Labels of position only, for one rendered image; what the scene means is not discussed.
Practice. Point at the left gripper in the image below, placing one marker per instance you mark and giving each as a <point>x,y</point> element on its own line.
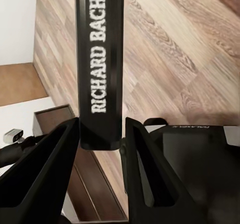
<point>12,153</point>

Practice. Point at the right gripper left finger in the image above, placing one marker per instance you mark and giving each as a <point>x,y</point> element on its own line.
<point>33,190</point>

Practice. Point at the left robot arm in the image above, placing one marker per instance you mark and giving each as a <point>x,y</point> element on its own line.
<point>18,147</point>

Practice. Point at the bench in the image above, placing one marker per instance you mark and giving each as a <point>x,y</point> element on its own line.
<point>89,196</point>

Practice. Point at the hardback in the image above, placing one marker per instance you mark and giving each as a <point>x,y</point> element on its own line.
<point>99,27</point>

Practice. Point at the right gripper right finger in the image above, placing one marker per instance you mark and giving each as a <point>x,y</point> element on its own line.
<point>174,203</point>

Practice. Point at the sliding door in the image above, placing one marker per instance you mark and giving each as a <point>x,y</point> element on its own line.
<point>20,83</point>

